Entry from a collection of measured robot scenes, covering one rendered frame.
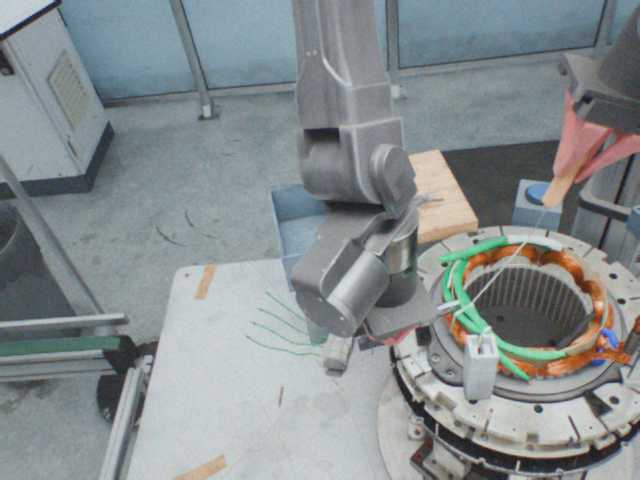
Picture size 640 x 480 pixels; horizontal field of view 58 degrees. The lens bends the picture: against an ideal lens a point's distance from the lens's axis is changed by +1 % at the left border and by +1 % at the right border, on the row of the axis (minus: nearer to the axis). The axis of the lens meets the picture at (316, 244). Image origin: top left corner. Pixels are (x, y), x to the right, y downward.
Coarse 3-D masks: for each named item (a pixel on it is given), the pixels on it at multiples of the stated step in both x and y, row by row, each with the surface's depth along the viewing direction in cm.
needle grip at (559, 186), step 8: (584, 160) 54; (576, 168) 54; (560, 176) 55; (568, 176) 55; (552, 184) 56; (560, 184) 55; (568, 184) 55; (552, 192) 56; (560, 192) 56; (544, 200) 57; (552, 200) 56; (560, 200) 56
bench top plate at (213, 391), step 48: (192, 288) 125; (240, 288) 123; (288, 288) 121; (192, 336) 116; (240, 336) 114; (288, 336) 113; (192, 384) 108; (240, 384) 107; (288, 384) 106; (336, 384) 104; (144, 432) 103; (192, 432) 102; (240, 432) 100; (288, 432) 99; (336, 432) 98
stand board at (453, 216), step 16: (416, 160) 100; (432, 160) 100; (416, 176) 97; (432, 176) 97; (448, 176) 96; (448, 192) 94; (432, 208) 92; (448, 208) 91; (464, 208) 91; (432, 224) 89; (448, 224) 89; (464, 224) 89; (432, 240) 90
